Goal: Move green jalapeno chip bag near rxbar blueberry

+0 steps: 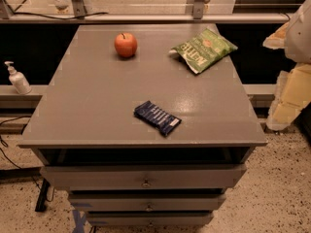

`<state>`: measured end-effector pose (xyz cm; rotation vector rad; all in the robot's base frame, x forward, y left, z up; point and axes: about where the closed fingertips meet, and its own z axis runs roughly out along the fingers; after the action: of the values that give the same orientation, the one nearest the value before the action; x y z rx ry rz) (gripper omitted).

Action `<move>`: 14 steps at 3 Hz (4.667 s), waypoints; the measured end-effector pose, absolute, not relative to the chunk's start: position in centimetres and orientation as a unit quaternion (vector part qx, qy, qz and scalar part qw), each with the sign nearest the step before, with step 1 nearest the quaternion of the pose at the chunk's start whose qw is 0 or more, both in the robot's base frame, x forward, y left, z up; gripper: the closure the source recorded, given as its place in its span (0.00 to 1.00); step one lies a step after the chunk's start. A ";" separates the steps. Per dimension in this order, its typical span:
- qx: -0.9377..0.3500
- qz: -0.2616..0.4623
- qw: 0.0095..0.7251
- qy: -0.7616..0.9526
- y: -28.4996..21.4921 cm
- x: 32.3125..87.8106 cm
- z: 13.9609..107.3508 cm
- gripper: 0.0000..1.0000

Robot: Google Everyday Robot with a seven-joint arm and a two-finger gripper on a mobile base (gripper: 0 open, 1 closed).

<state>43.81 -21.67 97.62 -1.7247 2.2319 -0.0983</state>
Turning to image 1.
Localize blue tape on floor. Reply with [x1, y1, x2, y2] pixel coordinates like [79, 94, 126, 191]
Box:
[70, 201, 108, 233]

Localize green jalapeno chip bag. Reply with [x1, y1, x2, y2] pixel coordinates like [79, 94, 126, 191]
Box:
[169, 28, 237, 75]

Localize black cable on rail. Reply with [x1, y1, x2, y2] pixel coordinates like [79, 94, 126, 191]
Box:
[13, 11, 109, 20]

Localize metal window frame rail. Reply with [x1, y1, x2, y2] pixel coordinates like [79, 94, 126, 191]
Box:
[1, 0, 305, 23]

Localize middle grey drawer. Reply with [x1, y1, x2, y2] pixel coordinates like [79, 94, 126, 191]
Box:
[69, 193, 225, 212]

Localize bottom grey drawer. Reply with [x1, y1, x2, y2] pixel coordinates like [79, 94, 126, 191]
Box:
[86, 212, 213, 226]

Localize white pump dispenser bottle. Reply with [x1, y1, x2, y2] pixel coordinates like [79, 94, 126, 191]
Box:
[5, 61, 31, 94]

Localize red apple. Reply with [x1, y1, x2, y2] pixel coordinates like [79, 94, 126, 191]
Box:
[114, 32, 138, 57]

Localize blue rxbar blueberry bar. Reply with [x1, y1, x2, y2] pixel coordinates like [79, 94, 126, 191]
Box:
[134, 101, 182, 136]

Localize top grey drawer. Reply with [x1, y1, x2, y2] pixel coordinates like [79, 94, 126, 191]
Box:
[41, 164, 247, 190]

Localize grey drawer cabinet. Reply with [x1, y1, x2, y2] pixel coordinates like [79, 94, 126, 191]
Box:
[21, 24, 265, 226]

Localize black metal stand leg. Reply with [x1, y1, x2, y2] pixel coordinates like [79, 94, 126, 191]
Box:
[35, 179, 50, 213]

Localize grey drawer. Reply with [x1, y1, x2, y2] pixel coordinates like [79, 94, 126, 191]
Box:
[69, 193, 225, 212]
[86, 212, 213, 226]
[41, 164, 247, 190]

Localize black floor cables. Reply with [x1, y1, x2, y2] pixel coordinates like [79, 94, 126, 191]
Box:
[0, 115, 56, 203]

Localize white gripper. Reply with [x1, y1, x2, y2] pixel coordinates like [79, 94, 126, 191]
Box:
[262, 0, 311, 131]

